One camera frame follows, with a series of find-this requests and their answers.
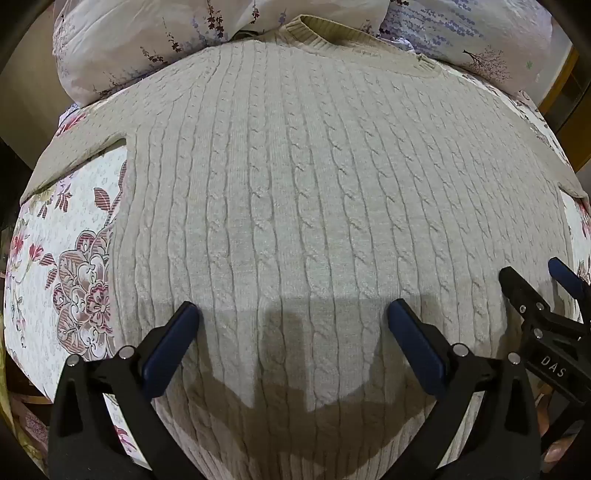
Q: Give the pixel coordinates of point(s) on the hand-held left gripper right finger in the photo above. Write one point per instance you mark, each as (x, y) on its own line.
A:
(411, 330)

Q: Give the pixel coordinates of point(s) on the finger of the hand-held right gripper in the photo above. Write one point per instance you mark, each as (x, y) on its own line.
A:
(519, 288)
(565, 276)

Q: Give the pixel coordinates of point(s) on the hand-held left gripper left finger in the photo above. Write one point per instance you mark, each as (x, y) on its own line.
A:
(178, 328)

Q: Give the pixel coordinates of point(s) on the floral bed sheet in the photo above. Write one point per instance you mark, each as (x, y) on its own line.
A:
(69, 230)

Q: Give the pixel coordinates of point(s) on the lavender print pillow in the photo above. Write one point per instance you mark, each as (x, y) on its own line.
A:
(466, 32)

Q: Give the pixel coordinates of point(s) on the white floral pillow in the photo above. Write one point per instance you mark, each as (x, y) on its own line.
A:
(152, 41)

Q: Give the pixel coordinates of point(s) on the wooden bed frame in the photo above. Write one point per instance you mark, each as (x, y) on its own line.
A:
(565, 83)

